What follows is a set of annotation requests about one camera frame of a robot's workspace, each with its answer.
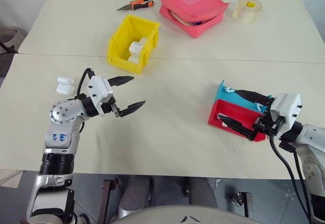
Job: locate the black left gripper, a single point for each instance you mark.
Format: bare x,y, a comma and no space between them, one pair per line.
111,106

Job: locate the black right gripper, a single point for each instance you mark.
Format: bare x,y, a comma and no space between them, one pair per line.
266,127

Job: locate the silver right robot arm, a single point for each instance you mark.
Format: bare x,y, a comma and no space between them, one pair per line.
314,139

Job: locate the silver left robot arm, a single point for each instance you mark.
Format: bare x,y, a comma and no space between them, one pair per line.
59,112

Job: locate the yellow plastic bin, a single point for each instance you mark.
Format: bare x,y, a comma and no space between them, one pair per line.
119,39

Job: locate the red plastic bin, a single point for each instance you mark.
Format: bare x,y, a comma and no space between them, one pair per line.
237,112

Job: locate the orange black pliers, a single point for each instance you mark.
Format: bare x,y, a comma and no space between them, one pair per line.
139,3

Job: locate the clear tape roll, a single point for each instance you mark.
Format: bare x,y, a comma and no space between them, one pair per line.
243,13

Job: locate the pink fabric pouch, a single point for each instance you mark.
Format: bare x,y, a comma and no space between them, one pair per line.
193,3

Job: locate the silver robot torso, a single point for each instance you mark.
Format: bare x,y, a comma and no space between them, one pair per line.
193,215

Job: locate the grey round stand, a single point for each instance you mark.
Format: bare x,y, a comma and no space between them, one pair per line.
14,37

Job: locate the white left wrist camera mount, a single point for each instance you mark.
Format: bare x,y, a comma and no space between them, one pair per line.
100,88

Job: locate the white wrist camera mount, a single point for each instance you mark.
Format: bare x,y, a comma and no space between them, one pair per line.
287,107
100,88

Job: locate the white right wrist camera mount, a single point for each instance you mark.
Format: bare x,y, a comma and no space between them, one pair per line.
287,107

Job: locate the rusty metal frame bar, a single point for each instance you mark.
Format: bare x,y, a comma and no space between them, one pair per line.
106,198
245,205

